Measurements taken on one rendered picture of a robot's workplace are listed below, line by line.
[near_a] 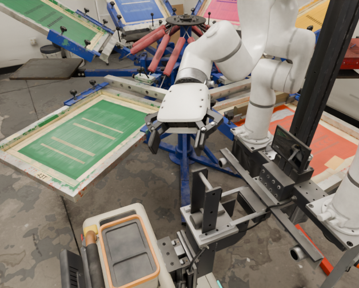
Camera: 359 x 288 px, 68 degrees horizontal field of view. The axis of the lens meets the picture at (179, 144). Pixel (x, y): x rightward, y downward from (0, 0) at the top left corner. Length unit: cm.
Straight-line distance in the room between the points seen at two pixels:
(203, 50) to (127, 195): 193
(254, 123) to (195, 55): 50
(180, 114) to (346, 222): 56
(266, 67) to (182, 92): 46
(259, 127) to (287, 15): 39
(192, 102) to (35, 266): 188
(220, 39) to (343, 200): 53
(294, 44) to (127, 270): 84
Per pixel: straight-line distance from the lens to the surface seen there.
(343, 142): 159
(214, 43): 59
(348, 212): 86
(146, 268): 87
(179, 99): 55
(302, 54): 92
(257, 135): 108
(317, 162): 139
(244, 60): 63
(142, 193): 240
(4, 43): 522
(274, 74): 96
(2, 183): 294
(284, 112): 170
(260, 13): 70
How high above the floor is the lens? 178
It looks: 38 degrees down
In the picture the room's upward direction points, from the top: straight up
